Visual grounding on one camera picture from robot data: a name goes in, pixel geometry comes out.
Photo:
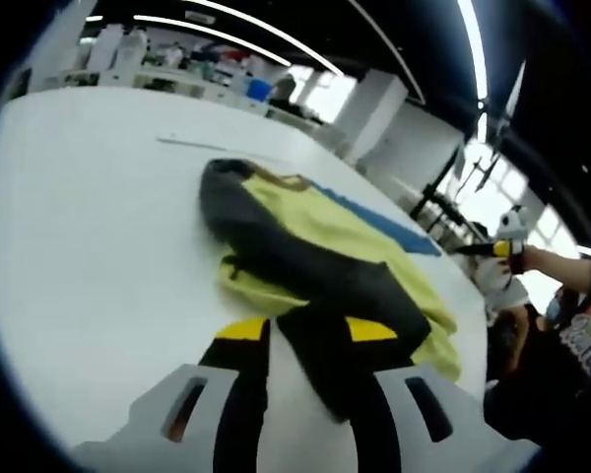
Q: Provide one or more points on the thin ceiling light strip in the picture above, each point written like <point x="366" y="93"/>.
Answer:
<point x="276" y="37"/>
<point x="212" y="39"/>

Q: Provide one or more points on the blue storage bin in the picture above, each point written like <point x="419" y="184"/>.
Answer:
<point x="259" y="90"/>

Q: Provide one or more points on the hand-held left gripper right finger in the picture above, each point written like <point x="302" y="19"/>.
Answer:
<point x="468" y="443"/>

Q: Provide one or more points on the person operator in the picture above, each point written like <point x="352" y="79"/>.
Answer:
<point x="546" y="384"/>

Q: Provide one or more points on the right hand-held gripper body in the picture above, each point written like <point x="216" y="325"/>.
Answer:
<point x="502" y="286"/>

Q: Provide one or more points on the black metal stand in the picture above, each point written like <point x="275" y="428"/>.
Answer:
<point x="440" y="197"/>

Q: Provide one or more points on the long bright ceiling light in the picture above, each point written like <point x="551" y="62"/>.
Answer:
<point x="475" y="44"/>

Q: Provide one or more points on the white workbench row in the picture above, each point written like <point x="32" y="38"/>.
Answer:
<point x="177" y="79"/>

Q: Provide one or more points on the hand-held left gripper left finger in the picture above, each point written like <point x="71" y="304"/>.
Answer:
<point x="148" y="424"/>

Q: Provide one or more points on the person's right hand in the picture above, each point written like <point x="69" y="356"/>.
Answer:
<point x="522" y="258"/>

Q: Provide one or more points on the yellow-green and dark garment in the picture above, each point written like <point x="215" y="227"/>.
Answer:
<point x="325" y="231"/>

